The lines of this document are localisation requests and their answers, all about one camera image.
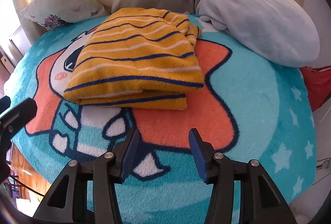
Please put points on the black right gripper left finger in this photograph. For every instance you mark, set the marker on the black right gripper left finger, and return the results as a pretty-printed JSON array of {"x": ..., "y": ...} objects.
[{"x": 85, "y": 192}]

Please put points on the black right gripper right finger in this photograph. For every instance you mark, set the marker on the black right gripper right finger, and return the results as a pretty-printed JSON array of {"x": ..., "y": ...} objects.
[{"x": 260, "y": 199}]

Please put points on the yellow striped knit sweater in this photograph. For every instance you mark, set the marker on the yellow striped knit sweater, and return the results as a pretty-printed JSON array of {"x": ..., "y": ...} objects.
[{"x": 138, "y": 58}]

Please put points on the teal cartoon fleece blanket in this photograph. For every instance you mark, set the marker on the teal cartoon fleece blanket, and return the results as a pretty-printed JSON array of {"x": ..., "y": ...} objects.
[{"x": 249, "y": 108}]

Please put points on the floral cream pillow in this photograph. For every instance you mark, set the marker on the floral cream pillow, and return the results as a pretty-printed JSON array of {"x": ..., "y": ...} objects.
[{"x": 53, "y": 14}]

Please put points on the red fabric bag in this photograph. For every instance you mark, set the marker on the red fabric bag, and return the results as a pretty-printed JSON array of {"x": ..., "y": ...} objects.
[{"x": 318, "y": 84}]

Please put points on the light blue plush pillow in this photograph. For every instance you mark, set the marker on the light blue plush pillow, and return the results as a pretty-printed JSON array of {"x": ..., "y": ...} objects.
[{"x": 279, "y": 30}]

